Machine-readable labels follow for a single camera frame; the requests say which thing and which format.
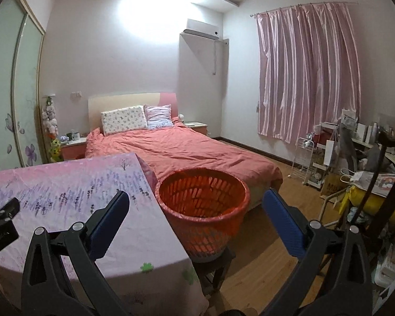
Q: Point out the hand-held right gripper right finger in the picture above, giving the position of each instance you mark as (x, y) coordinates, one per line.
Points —
(283, 223)

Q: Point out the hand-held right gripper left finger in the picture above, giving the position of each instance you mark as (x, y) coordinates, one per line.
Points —
(110, 223)

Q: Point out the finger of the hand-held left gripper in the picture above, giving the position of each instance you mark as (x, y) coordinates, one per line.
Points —
(3, 210)

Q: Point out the orange plastic basket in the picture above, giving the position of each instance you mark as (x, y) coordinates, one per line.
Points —
(200, 223)

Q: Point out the table with pink floral cloth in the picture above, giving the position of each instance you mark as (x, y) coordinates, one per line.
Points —
(85, 187)

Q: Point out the brown paper bag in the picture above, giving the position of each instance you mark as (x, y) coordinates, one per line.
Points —
(332, 184)

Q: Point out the white shelf cart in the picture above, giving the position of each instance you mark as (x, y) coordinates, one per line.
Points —
(322, 158)

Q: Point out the dark wooden stool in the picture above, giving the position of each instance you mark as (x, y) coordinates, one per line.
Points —
(214, 270)

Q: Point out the pink white nightstand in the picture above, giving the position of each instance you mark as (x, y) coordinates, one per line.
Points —
(197, 126)
(73, 148)

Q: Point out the yellow bag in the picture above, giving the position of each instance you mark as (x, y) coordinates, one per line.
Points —
(372, 204)

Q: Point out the column of plush toys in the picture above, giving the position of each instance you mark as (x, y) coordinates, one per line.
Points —
(51, 121)

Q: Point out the bed with pink duvet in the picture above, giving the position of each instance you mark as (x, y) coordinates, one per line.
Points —
(184, 151)

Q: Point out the white floral pillow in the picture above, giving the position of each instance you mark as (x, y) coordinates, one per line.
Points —
(123, 120)

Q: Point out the grey hanging bag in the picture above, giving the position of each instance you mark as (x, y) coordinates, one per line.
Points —
(345, 138)

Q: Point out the newspaper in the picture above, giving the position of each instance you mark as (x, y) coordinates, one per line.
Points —
(381, 181)

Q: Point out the dark wooden chair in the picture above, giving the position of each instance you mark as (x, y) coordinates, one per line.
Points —
(377, 168)

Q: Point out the white plastic crate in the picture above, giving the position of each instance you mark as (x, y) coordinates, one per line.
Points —
(388, 263)

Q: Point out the pink striped pillow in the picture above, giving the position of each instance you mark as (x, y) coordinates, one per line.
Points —
(158, 117)

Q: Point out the floral sliding door wardrobe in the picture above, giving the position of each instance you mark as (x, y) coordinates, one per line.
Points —
(10, 89)

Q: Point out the cream pink headboard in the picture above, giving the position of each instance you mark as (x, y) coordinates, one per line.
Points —
(131, 103)

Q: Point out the small round white lamp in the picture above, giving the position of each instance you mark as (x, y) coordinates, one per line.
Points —
(181, 117)

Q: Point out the pink striped curtain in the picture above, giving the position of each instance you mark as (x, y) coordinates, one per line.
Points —
(306, 72)

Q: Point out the white air conditioner pipe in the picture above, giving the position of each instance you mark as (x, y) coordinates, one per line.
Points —
(214, 56)

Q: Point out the white air conditioner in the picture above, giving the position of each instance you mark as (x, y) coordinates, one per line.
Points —
(204, 28)

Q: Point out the white metal tube frame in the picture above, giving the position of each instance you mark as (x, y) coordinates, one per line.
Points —
(329, 200)

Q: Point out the white light switch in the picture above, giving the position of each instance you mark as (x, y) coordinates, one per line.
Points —
(75, 94)

